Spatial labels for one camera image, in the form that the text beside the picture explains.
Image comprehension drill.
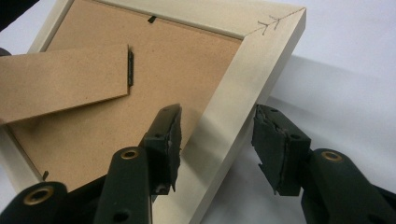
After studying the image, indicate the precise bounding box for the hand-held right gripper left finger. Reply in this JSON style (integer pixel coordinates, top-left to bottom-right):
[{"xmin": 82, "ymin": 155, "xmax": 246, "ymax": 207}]
[{"xmin": 92, "ymin": 104, "xmax": 183, "ymax": 224}]

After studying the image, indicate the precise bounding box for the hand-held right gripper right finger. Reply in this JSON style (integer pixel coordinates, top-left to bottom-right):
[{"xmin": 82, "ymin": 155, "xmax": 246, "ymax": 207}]
[{"xmin": 251, "ymin": 105, "xmax": 396, "ymax": 224}]

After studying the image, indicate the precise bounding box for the light wooden picture frame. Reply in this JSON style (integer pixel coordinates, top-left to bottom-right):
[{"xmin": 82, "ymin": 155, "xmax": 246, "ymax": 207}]
[{"xmin": 0, "ymin": 0, "xmax": 307, "ymax": 224}]

